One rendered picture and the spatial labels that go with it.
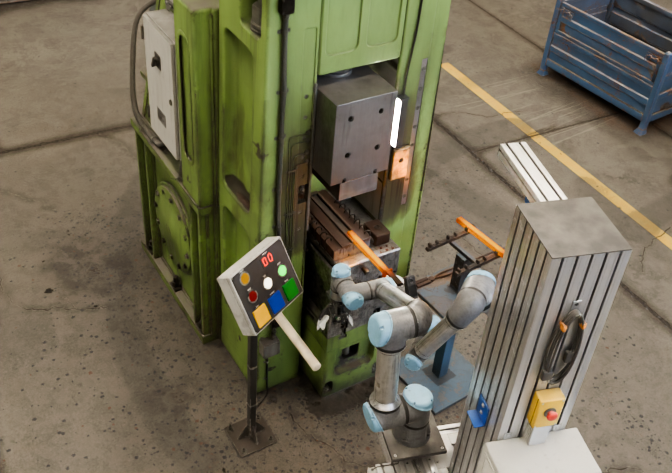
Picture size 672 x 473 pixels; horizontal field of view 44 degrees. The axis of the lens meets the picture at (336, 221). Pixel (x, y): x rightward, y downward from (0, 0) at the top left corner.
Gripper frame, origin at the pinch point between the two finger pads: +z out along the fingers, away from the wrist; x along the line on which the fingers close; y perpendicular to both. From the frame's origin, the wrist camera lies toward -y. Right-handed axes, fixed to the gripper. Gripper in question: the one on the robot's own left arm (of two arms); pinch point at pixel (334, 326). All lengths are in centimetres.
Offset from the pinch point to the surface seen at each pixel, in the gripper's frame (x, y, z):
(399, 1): 36, -66, -115
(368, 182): 24, -47, -39
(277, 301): -22.4, -11.3, -7.8
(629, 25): 361, -363, 53
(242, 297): -38.1, -5.9, -17.7
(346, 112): 10, -43, -79
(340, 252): 13.5, -43.7, -2.4
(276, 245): -20.2, -27.7, -24.6
